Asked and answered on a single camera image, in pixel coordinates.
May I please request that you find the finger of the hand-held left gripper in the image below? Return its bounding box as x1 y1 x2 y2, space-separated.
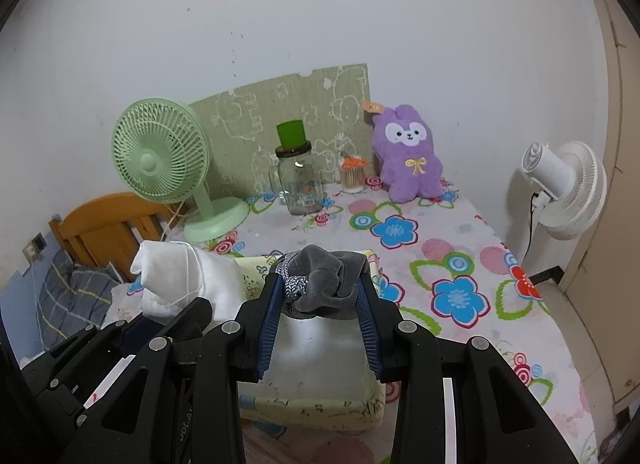
122 297 216 358
49 316 151 381

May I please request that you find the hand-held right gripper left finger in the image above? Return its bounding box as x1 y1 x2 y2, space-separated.
67 271 290 464

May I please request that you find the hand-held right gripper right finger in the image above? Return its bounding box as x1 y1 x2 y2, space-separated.
353 264 576 464

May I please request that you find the blue white knit sock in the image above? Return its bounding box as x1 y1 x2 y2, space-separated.
274 253 314 317

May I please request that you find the white cloth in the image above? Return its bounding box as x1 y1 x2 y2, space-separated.
130 240 249 325

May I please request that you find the grey velvet sock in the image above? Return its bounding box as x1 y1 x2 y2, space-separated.
280 244 374 321

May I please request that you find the cream printed storage box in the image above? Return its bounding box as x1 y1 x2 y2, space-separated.
232 249 389 433

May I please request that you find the grey plaid pillow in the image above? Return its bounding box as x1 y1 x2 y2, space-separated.
30 249 122 345

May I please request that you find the blue bed sheet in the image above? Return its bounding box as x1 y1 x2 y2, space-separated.
0 244 62 370

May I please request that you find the wooden bed headboard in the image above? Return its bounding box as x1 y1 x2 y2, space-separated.
49 192 186 283

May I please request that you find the cotton swab container orange lid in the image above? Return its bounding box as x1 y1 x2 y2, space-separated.
339 154 367 195

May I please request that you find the green desk fan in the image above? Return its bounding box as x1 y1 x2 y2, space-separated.
111 98 250 244

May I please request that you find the purple plush bunny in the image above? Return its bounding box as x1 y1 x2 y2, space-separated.
362 100 449 205

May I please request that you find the green plastic cup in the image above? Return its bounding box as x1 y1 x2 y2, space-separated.
276 119 309 151

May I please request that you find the green printed board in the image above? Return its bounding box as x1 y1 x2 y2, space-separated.
187 62 374 201

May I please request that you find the white standing fan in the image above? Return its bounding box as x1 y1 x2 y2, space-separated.
520 140 609 243

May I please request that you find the beige door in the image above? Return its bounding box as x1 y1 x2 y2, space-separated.
557 0 640 420

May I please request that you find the white fan cord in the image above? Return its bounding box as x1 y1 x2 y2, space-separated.
160 201 189 241

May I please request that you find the wall outlet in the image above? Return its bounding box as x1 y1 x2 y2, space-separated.
22 233 49 261

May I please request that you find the glass jar with handle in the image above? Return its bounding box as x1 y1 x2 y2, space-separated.
270 141 324 217

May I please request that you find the black fan cable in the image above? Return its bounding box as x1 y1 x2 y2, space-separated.
524 189 540 265

